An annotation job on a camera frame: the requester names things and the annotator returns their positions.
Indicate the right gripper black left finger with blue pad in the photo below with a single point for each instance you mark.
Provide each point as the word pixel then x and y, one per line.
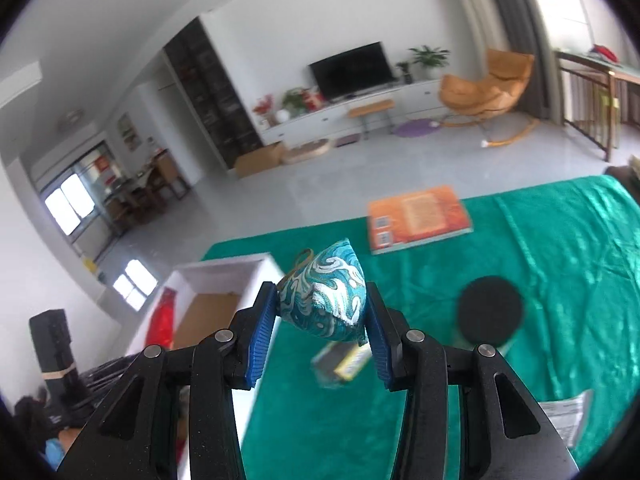
pixel 133 432

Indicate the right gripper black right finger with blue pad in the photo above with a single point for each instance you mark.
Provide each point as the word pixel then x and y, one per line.
pixel 472 395

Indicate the teal patterned fabric pouch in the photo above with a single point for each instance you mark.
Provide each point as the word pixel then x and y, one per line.
pixel 325 294

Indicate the white printed wipes pack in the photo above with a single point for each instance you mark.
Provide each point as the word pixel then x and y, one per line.
pixel 569 417

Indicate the clear jar black lid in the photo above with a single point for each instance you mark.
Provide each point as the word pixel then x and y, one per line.
pixel 489 310

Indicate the white storage box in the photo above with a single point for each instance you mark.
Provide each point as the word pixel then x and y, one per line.
pixel 208 294

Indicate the yellow black small box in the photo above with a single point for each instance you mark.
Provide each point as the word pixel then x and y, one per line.
pixel 338 363

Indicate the green satin tablecloth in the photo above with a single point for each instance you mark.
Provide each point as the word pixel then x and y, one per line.
pixel 548 275

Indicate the orange book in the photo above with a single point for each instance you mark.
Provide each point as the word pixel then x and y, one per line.
pixel 416 219

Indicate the cardboard box on floor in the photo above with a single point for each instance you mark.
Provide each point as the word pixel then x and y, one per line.
pixel 260 160

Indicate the purple round floor mat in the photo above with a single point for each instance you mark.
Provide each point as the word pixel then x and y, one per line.
pixel 417 128

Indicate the orange rocking lounge chair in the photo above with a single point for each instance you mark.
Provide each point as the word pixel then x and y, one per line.
pixel 475 102

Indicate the white tv cabinet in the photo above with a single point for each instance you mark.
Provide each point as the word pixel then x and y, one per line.
pixel 413 101

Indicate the dark glass display cabinet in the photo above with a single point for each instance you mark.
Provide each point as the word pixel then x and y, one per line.
pixel 208 88

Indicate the small wooden stool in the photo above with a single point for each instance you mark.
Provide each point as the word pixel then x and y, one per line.
pixel 364 112

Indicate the red flower vase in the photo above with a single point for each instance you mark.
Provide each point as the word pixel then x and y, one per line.
pixel 263 110

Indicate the green potted plant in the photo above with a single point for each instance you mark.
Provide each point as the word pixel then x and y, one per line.
pixel 432 60

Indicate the black flat television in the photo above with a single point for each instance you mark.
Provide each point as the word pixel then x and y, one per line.
pixel 352 71

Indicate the grey curtain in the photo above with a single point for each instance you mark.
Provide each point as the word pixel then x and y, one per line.
pixel 526 33

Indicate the white standing air conditioner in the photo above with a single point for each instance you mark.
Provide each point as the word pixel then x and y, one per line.
pixel 487 28

